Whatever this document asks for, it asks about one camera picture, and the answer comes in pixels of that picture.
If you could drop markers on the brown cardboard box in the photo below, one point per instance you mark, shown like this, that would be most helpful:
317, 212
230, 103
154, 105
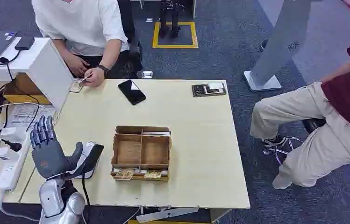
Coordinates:
23, 88

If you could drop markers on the black robot legs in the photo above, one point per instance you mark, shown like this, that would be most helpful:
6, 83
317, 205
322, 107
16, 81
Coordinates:
169, 18

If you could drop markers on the silver metal bracket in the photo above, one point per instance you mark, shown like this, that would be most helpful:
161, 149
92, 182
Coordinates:
165, 215

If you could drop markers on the grey standing pillar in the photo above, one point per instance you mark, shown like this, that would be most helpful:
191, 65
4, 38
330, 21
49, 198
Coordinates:
283, 40

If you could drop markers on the wooden card box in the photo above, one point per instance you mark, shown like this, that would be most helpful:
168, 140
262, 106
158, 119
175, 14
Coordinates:
141, 153

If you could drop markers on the person's left hand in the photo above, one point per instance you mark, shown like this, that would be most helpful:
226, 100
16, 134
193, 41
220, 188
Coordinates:
95, 79

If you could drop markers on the cards in box compartment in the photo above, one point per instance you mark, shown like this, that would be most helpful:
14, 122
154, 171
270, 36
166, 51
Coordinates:
123, 174

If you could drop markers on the printed paper sheet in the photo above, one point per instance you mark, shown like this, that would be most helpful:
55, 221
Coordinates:
23, 116

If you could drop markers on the dark card tray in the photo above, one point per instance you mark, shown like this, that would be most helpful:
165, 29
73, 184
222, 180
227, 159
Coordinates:
208, 89

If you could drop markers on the black stool with chrome base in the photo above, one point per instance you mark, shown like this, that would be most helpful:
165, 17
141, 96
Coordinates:
312, 123

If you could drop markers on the black wristwatch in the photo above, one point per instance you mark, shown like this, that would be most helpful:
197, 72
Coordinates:
103, 68

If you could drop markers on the person's right hand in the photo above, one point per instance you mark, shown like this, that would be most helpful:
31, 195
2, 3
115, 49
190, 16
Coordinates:
76, 65

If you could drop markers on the pale grey flat device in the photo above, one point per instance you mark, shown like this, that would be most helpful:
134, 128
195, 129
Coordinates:
76, 172

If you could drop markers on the white power strip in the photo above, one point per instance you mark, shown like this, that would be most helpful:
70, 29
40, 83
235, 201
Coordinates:
12, 167

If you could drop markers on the white cards in box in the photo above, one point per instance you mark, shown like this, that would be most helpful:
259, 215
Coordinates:
157, 133

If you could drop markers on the black plug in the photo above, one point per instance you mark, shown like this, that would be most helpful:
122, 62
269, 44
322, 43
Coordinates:
15, 146

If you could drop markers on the person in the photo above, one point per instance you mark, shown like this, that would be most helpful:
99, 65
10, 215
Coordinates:
82, 24
326, 139

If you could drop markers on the black flat device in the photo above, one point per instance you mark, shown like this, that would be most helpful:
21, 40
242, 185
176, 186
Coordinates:
24, 43

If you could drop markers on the black smartphone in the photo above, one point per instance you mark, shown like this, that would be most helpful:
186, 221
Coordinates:
132, 92

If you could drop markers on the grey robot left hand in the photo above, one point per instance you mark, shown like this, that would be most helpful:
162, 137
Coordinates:
49, 157

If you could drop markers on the small silver floor fitting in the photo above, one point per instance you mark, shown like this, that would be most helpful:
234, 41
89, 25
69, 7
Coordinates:
147, 74

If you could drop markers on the white desk stand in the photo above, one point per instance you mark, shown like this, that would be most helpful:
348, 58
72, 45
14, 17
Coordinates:
49, 74

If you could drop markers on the single card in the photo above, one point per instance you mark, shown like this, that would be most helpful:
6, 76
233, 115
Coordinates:
85, 79

